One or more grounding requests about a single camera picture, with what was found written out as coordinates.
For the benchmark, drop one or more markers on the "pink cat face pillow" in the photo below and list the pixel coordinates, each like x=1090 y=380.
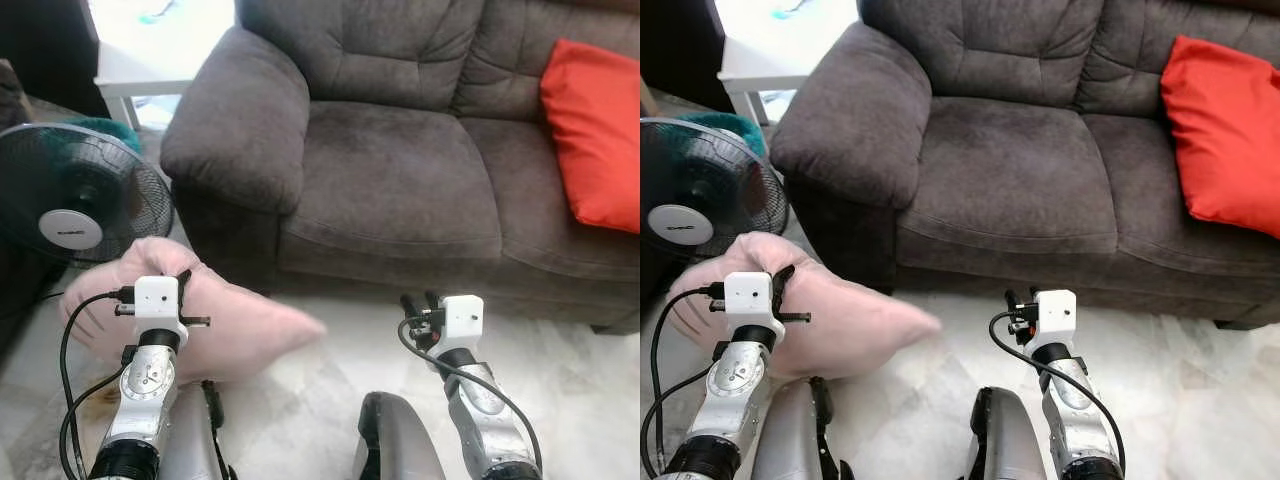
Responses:
x=860 y=325
x=250 y=330

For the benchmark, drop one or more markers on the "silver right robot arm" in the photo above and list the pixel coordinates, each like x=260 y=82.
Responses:
x=485 y=410
x=1075 y=410

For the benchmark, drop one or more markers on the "dark brown fabric sofa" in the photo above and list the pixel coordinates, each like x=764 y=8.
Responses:
x=400 y=170
x=1010 y=170

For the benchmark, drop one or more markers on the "red square pillow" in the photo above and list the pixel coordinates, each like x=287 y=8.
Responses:
x=1225 y=130
x=600 y=130

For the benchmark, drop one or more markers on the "grey left robot leg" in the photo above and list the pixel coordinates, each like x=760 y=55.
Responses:
x=790 y=430
x=185 y=440

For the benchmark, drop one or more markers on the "grey robot leg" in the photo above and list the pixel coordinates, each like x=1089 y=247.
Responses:
x=1010 y=440
x=185 y=440
x=790 y=430
x=400 y=445

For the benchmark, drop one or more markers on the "black and white standing fan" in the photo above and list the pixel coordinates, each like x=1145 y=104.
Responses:
x=70 y=228
x=680 y=225

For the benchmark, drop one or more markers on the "grey right robot leg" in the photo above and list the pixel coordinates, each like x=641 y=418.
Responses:
x=1010 y=440
x=400 y=445

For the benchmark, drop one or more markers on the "teal waste bin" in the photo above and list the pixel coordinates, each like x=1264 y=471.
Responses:
x=115 y=128
x=735 y=125

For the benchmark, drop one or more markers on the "white low table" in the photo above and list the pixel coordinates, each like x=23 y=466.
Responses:
x=130 y=75
x=745 y=70

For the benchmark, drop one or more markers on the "dark wooden cabinet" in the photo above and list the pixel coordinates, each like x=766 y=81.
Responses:
x=40 y=50
x=680 y=45

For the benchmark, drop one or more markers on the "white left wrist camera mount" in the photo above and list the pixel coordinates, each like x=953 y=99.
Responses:
x=155 y=297
x=745 y=292

